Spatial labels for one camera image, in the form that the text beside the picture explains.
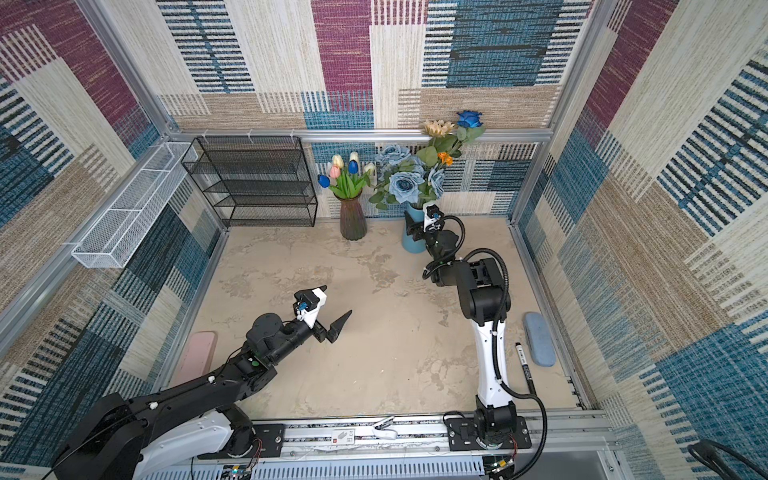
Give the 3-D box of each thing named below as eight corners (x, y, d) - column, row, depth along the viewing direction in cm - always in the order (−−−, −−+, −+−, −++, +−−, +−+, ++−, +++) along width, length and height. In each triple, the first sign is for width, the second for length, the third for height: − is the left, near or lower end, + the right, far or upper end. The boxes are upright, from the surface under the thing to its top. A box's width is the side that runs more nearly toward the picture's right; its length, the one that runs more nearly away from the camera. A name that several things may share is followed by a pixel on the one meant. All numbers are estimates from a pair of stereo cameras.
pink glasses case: (177, 385, 85) (168, 381, 82) (197, 337, 94) (190, 331, 91) (206, 385, 85) (199, 381, 82) (223, 336, 94) (217, 331, 91)
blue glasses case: (534, 366, 86) (538, 362, 84) (519, 317, 96) (522, 312, 94) (554, 366, 86) (559, 362, 84) (537, 316, 96) (541, 312, 94)
